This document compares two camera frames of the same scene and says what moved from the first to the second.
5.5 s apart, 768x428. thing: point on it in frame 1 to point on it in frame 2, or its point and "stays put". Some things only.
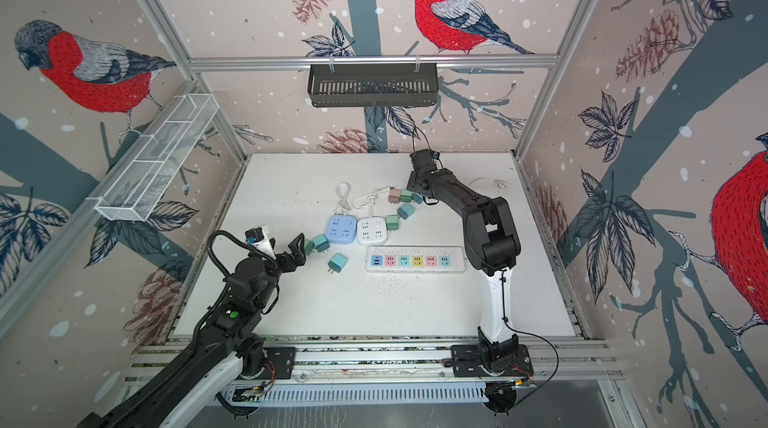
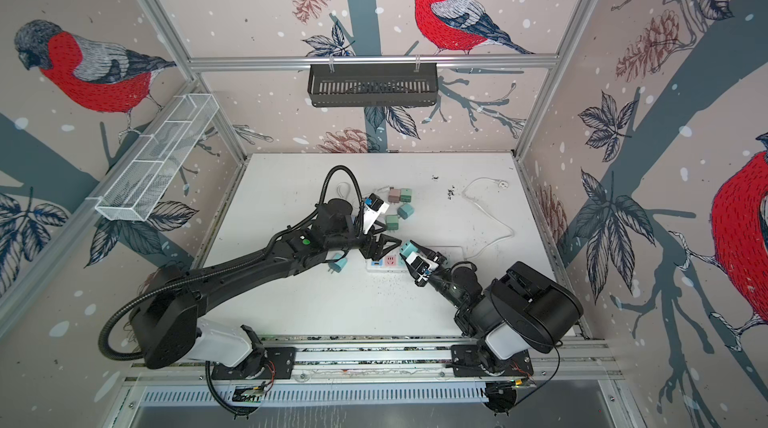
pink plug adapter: [394, 195] stays put
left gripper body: [281, 264] to [365, 243]
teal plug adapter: [405, 211] stays put
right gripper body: [417, 180] to [444, 281]
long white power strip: [415, 259] stays put
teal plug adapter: [337, 263] stays put
